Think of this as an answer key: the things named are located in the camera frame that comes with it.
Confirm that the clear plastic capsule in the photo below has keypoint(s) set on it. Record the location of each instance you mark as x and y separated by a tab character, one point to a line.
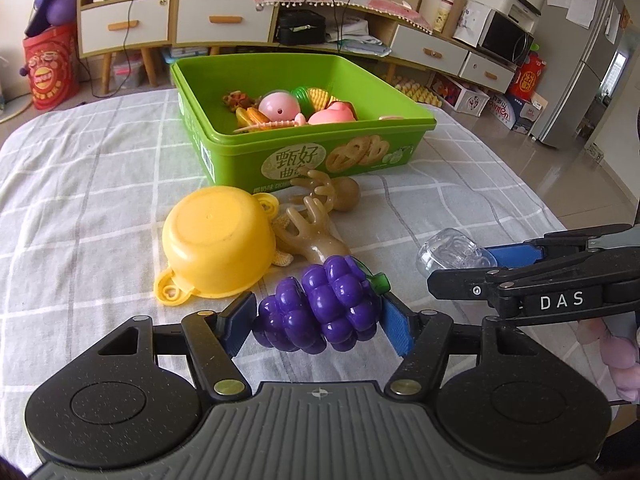
450	249

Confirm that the tan round-based hand toy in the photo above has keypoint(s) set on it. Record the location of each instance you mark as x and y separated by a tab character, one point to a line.
340	194

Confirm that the white microwave oven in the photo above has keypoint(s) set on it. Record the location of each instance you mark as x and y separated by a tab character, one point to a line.
486	29

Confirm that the pink toy skewer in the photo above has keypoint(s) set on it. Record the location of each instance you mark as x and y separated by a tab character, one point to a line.
299	121

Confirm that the yellow toy corn cob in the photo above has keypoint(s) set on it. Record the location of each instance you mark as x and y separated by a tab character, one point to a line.
312	99

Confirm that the pink printed card packet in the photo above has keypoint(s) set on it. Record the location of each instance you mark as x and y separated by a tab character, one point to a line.
390	118

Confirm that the wooden white drawer cabinet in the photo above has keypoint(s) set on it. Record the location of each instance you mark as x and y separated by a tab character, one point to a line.
108	26

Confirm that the black bag on shelf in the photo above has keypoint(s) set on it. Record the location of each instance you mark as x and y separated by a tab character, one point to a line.
300	27

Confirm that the tan rubber hand toy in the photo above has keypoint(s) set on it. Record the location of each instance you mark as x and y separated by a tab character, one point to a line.
308	236

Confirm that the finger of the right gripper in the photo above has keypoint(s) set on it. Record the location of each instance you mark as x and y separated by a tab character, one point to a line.
516	255
463	284

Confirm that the green plastic cookie box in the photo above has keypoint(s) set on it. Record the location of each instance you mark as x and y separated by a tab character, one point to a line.
266	161

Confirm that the purple plush toy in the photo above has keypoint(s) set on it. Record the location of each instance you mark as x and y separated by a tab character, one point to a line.
48	13

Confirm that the pink round plastic toy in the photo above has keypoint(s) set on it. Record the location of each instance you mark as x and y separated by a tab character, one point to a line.
336	112

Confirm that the red printed barrel bin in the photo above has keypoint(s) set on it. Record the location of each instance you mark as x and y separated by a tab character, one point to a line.
51	66

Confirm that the purple plastic grapes toy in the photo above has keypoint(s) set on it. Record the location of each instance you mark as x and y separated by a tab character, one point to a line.
336	303

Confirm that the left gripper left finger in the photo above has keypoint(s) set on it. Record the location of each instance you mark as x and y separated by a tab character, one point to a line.
213	339

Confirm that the grey refrigerator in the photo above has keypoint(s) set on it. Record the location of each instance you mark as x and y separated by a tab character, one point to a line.
578	40

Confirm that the orange plastic juicer toy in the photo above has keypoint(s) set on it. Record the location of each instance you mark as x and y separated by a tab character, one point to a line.
251	119

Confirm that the small monkey figurine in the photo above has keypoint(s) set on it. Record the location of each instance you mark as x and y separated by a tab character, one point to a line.
238	99

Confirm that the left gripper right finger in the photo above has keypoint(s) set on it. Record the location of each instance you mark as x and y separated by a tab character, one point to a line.
421	340

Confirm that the pink capsule ball toy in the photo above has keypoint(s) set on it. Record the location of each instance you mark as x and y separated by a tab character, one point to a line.
279	105

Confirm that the yellow plastic toy pot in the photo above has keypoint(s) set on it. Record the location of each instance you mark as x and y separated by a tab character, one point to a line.
218	242

